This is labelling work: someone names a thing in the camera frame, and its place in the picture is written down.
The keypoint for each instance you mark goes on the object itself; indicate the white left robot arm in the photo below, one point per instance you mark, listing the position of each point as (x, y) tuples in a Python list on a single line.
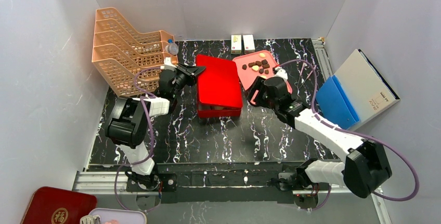
[(130, 128)]

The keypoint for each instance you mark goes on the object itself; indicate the aluminium rail frame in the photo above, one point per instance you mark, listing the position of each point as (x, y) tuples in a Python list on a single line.
[(171, 181)]

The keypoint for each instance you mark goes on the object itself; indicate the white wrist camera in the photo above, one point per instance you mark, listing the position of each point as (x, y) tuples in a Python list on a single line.
[(168, 65), (279, 71)]

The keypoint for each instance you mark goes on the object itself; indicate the blue folder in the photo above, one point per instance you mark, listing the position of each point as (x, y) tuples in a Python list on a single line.
[(335, 104)]

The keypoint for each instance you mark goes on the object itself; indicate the red chocolate box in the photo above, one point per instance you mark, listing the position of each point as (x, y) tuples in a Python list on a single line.
[(207, 111)]

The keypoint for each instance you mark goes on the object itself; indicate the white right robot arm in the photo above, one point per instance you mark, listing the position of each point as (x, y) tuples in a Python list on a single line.
[(363, 165)]

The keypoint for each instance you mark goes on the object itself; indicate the dark red round tin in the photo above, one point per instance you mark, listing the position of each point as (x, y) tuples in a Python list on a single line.
[(53, 205)]

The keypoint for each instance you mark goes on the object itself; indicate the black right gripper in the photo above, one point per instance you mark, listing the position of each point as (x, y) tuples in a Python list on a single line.
[(257, 89)]

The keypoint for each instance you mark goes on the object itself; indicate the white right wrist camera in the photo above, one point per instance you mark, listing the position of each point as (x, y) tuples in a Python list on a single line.
[(279, 71)]

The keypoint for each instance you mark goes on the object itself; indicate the red tin lid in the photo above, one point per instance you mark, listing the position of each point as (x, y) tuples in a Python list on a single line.
[(218, 85)]

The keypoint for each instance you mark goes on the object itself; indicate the orange plastic file rack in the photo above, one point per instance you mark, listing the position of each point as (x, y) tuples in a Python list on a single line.
[(128, 60)]

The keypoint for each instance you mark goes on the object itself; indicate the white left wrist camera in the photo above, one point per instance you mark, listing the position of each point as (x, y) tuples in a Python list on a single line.
[(168, 65)]

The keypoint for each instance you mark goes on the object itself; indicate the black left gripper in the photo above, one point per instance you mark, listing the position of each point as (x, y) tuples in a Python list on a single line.
[(185, 74)]

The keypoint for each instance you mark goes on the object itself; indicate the plastic water bottle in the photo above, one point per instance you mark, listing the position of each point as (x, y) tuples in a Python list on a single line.
[(171, 47)]

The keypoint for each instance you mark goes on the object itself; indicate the pink plastic tray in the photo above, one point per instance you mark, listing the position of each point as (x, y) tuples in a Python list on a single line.
[(248, 76)]

